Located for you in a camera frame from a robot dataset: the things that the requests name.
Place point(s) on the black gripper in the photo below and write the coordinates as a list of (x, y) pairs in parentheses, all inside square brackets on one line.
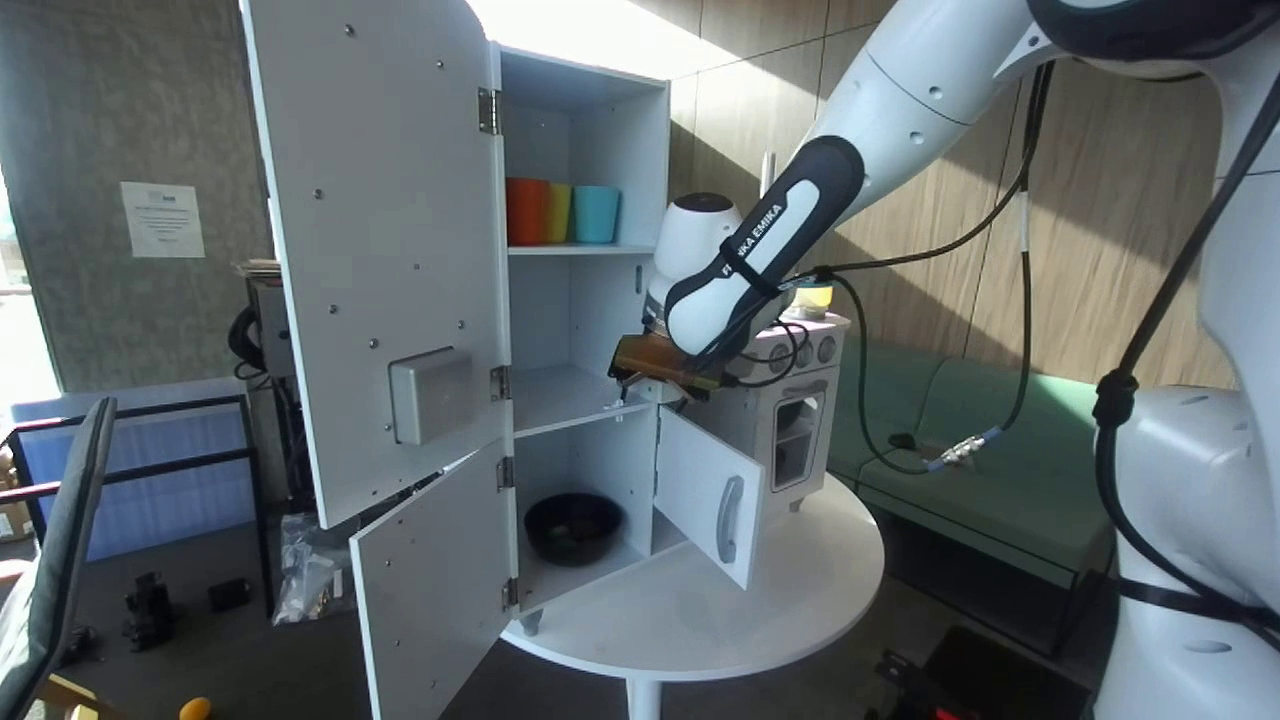
[(667, 363)]

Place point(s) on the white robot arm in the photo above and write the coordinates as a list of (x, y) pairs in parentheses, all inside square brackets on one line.
[(935, 80)]

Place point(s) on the blue plastic cup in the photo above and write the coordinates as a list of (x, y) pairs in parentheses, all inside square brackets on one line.
[(597, 212)]

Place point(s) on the green plastic cup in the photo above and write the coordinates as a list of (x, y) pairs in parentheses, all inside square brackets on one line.
[(559, 212)]

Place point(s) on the black bowl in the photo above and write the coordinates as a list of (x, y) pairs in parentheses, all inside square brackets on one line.
[(575, 527)]

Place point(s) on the orange plastic cup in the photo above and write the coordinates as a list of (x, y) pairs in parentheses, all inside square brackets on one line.
[(526, 212)]

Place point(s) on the white toy kitchen cabinet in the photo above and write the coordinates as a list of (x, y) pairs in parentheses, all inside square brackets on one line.
[(584, 135)]

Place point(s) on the white round table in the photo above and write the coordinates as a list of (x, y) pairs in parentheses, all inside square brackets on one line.
[(744, 600)]

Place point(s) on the green padded bench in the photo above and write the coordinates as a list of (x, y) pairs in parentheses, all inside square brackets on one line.
[(974, 424)]

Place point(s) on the short white cabinet door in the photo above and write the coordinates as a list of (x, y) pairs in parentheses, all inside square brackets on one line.
[(427, 600)]

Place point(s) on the black equipment cart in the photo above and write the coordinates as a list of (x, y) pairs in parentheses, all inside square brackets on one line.
[(275, 403)]

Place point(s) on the crumpled white cloth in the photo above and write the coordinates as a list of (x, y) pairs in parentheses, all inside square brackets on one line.
[(311, 572)]

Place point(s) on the black case with red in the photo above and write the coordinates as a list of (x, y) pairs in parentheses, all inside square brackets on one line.
[(1000, 682)]

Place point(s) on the small black floor gadget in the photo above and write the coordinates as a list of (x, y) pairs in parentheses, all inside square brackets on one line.
[(231, 593), (149, 614)]

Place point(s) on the blue panel rack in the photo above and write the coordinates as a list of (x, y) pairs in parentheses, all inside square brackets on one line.
[(173, 467)]

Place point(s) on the white paper sheet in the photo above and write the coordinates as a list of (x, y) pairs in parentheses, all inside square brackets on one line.
[(162, 222)]

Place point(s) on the orange ball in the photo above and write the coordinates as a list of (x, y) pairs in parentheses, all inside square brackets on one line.
[(198, 711)]

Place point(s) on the black tripod bar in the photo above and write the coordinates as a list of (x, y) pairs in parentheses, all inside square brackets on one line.
[(67, 535)]

